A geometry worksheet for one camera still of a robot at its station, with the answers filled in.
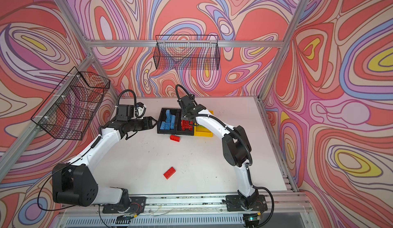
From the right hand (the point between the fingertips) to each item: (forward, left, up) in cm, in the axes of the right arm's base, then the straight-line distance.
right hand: (190, 117), depth 93 cm
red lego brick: (+2, -1, -9) cm, 9 cm away
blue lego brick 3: (+7, +15, -6) cm, 18 cm away
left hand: (-7, +18, +5) cm, 20 cm away
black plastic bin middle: (-1, +5, -8) cm, 9 cm away
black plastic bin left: (+6, +19, -7) cm, 21 cm away
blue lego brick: (+1, +17, -9) cm, 20 cm away
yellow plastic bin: (-3, -7, -11) cm, 13 cm away
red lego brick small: (-8, +10, -10) cm, 16 cm away
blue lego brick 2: (+2, +12, -6) cm, 13 cm away
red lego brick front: (-30, +12, -11) cm, 33 cm away
